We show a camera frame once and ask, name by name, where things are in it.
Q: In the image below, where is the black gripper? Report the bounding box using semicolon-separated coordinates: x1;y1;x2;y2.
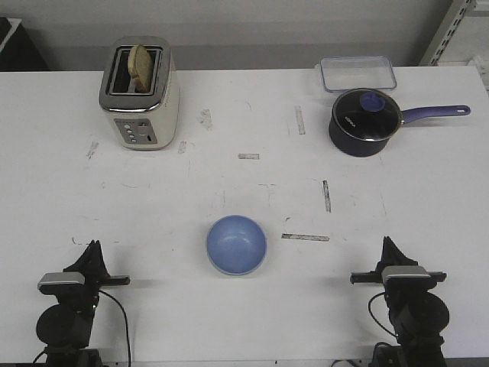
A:
63;240;130;306
350;236;446;298

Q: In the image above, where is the blue bowl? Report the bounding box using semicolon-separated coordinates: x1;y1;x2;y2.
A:
206;215;267;276

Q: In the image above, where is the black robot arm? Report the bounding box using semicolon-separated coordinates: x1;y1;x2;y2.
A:
36;240;131;366
350;236;449;366

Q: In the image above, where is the dark blue saucepan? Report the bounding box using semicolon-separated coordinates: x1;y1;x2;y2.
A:
329;88;471;158

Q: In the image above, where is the glass pot lid blue knob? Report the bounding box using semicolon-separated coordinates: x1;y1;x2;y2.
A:
332;88;401;141

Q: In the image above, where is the cream and chrome toaster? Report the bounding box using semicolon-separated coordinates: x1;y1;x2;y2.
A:
99;36;180;151

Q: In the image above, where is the clear plastic food container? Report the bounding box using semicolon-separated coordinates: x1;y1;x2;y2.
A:
318;56;397;93

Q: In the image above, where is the slice of toast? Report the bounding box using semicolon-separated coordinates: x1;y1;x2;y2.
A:
128;44;154;93

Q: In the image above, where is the white slotted shelf upright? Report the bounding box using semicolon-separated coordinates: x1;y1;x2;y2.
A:
419;1;488;67

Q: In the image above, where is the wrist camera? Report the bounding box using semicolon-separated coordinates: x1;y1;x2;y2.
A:
37;271;85;295
381;265;431;285

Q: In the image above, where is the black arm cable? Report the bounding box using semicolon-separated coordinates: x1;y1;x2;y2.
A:
98;289;133;364
367;291;398;339

